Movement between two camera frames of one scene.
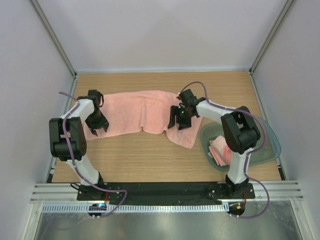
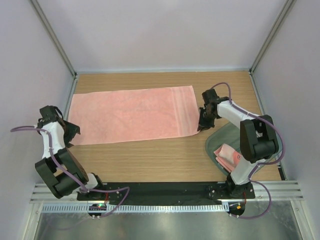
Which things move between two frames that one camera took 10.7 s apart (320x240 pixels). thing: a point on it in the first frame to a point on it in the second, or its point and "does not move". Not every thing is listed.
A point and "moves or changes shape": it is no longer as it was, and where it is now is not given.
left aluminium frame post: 51,33 does not move
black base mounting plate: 163,193 does not move
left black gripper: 103,123 to 73,130
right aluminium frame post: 288,5 does not move
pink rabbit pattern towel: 220,151 moves or changes shape
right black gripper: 175,111 to 203,124
